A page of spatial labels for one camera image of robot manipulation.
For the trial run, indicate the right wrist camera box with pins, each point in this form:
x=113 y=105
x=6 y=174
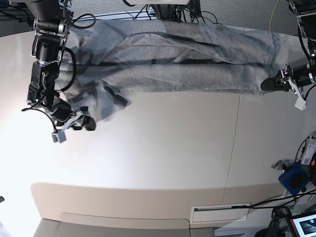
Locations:
x=59 y=136

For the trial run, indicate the white label plate on table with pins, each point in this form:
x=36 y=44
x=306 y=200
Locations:
x=218 y=213

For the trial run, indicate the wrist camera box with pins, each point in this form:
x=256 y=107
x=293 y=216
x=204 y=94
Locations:
x=59 y=136
x=300 y=104

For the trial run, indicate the blue box with black hole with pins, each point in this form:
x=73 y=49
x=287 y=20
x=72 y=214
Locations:
x=294 y=179

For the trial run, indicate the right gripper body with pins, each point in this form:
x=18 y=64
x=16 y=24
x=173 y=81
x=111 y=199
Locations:
x=78 y=121

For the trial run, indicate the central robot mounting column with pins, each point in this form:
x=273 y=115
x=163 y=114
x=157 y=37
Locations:
x=167 y=12

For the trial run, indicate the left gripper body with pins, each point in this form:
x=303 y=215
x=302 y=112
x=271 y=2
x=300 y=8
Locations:
x=294 y=77

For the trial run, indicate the red framed tablet screen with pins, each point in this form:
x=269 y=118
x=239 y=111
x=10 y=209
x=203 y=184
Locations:
x=303 y=225

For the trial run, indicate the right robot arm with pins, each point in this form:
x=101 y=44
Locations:
x=52 y=23

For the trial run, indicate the grey T-shirt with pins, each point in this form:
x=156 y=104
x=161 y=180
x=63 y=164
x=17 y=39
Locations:
x=119 y=56

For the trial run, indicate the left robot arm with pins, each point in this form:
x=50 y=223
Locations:
x=305 y=13

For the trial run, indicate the white power adapter with label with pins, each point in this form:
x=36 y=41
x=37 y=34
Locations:
x=309 y=150

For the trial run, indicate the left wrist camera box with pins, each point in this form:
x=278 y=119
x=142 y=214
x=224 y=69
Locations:
x=300 y=104

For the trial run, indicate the metal table clamp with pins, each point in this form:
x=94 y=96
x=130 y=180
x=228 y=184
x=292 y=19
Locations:
x=283 y=164

